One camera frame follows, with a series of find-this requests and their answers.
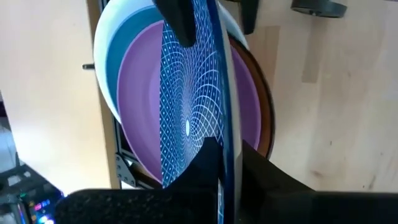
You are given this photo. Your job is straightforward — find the purple plate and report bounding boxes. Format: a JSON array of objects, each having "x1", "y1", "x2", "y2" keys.
[{"x1": 116, "y1": 20, "x2": 262, "y2": 184}]

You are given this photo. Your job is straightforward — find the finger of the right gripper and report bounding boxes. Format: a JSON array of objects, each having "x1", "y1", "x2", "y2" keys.
[
  {"x1": 241, "y1": 0, "x2": 259, "y2": 35},
  {"x1": 152, "y1": 0, "x2": 197, "y2": 48}
]

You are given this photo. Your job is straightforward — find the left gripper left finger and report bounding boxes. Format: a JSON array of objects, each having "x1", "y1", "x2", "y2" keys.
[{"x1": 55, "y1": 136, "x2": 223, "y2": 224}]

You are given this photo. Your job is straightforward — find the blue plate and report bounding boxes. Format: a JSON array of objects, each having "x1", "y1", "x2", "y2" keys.
[{"x1": 104, "y1": 6, "x2": 165, "y2": 116}]

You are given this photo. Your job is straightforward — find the black device with lights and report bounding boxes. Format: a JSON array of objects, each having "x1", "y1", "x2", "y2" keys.
[{"x1": 0, "y1": 163, "x2": 65, "y2": 224}]

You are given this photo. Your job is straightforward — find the light wooden desk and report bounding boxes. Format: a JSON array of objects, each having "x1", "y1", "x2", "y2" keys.
[{"x1": 0, "y1": 0, "x2": 122, "y2": 195}]

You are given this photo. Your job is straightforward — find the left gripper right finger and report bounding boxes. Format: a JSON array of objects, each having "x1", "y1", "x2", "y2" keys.
[{"x1": 241, "y1": 141, "x2": 398, "y2": 224}]

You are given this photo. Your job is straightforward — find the white plate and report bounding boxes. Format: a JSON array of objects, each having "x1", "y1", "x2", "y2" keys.
[
  {"x1": 93, "y1": 0, "x2": 249, "y2": 125},
  {"x1": 158, "y1": 0, "x2": 245, "y2": 224}
]

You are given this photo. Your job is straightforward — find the black plate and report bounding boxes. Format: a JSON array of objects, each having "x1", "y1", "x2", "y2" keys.
[{"x1": 228, "y1": 35, "x2": 276, "y2": 161}]

